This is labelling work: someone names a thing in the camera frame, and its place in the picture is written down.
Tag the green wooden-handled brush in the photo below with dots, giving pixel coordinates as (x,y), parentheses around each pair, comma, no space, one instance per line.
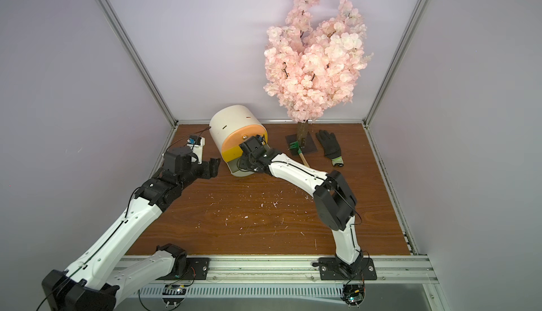
(296,148)

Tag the black work glove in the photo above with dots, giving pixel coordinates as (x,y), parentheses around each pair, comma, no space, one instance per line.
(331,147)

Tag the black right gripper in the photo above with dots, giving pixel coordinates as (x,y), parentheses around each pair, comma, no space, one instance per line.
(252,151)

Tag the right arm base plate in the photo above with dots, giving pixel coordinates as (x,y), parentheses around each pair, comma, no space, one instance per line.
(333,269)

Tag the orange top drawer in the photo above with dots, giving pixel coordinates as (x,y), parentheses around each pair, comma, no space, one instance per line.
(238,135)

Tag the control board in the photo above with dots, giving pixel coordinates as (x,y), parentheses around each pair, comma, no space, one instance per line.
(173,295)
(353,294)

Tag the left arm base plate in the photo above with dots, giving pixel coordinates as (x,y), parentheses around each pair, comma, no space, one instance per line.
(192,268)

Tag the pink cherry blossom tree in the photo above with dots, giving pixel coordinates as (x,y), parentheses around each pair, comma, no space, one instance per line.
(313,68)

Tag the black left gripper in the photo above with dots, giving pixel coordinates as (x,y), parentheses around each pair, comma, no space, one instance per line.
(213,170)

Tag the pale green bottom drawer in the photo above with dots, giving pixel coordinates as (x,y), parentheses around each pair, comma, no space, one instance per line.
(236,170)

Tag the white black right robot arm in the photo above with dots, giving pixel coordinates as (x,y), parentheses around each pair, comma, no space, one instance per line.
(334,200)

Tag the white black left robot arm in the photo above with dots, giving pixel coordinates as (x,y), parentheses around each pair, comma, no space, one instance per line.
(91,282)

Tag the right control board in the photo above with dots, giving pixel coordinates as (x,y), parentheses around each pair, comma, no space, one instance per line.
(353,294)

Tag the cream round drawer cabinet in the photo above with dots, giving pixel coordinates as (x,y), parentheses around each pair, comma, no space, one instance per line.
(227,119)

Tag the left control board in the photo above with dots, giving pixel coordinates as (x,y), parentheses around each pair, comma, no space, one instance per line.
(173,295)

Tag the yellow drawer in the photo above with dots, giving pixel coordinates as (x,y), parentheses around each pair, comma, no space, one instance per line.
(232,154)

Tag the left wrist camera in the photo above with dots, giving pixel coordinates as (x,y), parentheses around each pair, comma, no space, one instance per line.
(196,144)

